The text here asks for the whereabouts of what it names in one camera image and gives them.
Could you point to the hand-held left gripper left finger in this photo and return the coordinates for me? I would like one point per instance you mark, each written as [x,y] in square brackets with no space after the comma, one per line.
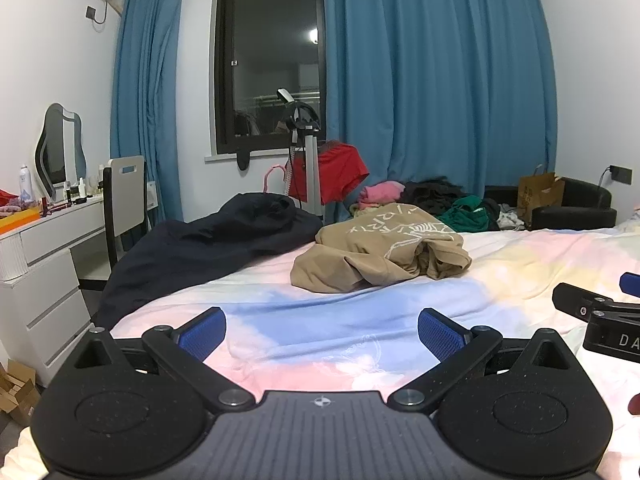
[202,334]

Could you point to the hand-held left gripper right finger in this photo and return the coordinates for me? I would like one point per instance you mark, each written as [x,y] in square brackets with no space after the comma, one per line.
[440,332]

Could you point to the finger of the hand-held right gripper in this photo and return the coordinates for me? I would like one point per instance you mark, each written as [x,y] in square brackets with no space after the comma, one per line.
[631,281]
[575,300]

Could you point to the tan printed shirt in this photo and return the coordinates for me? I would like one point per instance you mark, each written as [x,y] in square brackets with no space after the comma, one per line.
[380,247]

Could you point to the black clothes pile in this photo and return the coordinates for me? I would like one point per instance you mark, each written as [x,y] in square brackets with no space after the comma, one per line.
[430,195]

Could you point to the dark navy cloth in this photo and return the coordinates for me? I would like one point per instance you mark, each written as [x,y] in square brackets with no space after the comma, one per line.
[200,245]

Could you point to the black armchair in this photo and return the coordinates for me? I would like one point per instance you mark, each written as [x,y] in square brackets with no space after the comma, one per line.
[575,210]

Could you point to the white garment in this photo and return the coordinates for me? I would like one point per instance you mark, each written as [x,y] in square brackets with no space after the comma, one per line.
[510,219]

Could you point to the brown paper bag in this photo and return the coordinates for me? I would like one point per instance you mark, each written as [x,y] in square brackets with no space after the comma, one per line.
[537,195]

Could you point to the pastel bedsheet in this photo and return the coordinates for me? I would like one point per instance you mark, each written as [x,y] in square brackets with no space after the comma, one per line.
[325,320]

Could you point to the green garment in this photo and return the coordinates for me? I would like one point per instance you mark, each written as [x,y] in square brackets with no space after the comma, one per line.
[465,215]

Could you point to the pink garment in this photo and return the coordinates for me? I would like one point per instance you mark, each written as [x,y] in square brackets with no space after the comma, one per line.
[380,192]

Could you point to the white chair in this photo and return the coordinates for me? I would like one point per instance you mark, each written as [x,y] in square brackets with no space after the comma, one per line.
[125,195]

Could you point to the pink hanger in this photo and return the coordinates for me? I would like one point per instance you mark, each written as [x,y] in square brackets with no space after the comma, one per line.
[270,174]

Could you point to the white dresser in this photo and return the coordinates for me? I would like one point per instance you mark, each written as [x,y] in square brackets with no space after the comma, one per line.
[50,240]

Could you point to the red garment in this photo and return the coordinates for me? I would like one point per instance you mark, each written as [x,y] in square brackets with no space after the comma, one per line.
[337,170]

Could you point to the cardboard boxes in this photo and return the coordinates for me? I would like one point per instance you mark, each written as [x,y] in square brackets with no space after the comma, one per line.
[17,395]

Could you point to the garment steamer stand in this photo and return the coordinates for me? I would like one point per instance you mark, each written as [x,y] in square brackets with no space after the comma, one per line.
[312,170]

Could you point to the orange tray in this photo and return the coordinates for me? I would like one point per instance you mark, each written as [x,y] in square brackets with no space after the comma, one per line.
[17,221]

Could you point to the white spray bottle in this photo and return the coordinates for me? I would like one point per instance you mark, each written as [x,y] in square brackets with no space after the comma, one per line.
[26,187]

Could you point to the wavy vanity mirror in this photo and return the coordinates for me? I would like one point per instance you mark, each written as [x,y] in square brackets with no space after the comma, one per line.
[50,155]

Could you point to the wide blue curtain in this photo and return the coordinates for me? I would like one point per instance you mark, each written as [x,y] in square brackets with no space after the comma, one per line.
[440,85]

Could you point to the narrow blue curtain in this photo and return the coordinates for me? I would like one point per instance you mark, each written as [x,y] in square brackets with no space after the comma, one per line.
[150,85]

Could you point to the dark window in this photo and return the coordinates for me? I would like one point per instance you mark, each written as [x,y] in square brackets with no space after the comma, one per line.
[265,60]

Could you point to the black wall socket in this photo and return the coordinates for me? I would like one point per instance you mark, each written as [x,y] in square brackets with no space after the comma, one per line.
[621,174]

